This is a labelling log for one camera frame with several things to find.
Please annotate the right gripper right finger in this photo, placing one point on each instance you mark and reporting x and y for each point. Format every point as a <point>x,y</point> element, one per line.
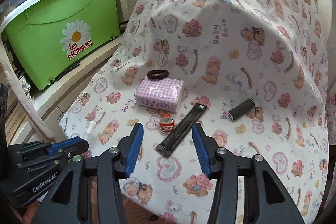
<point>266,200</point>

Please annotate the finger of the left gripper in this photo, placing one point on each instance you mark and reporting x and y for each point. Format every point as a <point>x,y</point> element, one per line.
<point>65,150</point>

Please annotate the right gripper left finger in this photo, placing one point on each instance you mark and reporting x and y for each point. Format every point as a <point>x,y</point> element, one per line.
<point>69,198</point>

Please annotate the white plastic tube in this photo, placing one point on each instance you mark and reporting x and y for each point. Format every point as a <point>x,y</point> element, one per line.
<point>89,130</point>

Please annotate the black sachet packet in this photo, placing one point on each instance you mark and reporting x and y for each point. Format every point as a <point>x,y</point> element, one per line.
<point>173,140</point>

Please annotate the black cylinder keychain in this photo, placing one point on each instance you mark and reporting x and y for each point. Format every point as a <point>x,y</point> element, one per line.
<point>241,109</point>

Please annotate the pink checkered tissue pack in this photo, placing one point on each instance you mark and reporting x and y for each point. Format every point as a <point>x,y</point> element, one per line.
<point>164,94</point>

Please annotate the wooden plank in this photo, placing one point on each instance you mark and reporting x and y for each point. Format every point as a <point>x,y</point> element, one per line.
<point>34,118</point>

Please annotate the green plastic storage box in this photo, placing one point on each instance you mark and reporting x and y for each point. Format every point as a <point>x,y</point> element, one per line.
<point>48,36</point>

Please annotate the teddy bear print cloth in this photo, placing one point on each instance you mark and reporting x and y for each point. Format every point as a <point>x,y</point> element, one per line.
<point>225,51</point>

